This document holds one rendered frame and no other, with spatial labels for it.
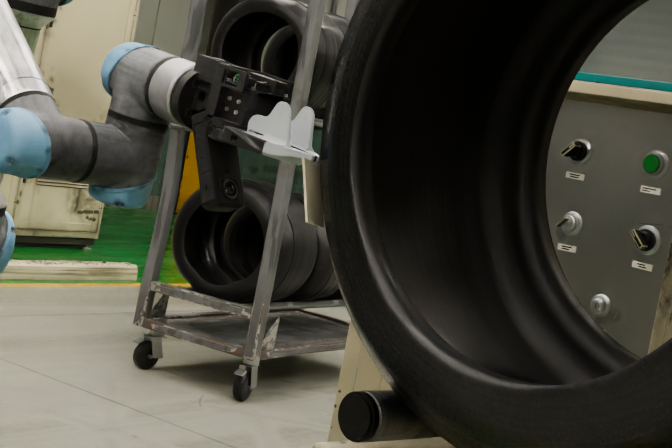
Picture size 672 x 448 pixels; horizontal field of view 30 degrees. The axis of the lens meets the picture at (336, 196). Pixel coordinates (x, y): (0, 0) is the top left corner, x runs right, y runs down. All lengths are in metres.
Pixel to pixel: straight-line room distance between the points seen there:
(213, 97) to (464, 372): 0.51
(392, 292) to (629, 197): 0.71
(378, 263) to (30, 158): 0.49
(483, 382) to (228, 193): 0.49
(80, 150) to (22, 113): 0.08
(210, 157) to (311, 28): 3.55
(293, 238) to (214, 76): 3.70
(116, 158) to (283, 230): 3.50
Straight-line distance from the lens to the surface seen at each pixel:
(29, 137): 1.42
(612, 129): 1.75
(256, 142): 1.32
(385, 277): 1.08
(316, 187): 1.17
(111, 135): 1.49
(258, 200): 5.09
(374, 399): 1.11
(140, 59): 1.50
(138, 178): 1.52
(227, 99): 1.38
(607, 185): 1.74
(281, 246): 5.03
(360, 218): 1.09
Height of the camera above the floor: 1.14
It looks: 3 degrees down
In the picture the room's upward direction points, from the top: 11 degrees clockwise
